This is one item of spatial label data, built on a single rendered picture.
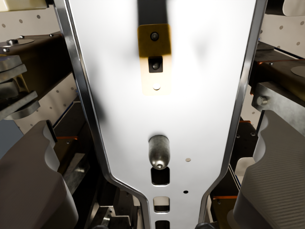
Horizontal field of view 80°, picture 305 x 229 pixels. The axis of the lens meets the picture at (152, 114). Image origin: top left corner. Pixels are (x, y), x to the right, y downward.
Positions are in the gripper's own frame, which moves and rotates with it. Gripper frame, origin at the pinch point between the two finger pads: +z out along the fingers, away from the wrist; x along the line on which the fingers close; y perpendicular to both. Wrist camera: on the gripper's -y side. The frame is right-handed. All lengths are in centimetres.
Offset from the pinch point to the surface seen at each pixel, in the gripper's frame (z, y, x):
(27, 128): 41, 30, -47
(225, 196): 18.3, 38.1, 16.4
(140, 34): 10.9, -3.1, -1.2
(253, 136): 17.7, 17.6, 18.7
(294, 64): 16.4, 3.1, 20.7
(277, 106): 8.7, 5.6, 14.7
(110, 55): 11.3, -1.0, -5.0
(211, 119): 11.1, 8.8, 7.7
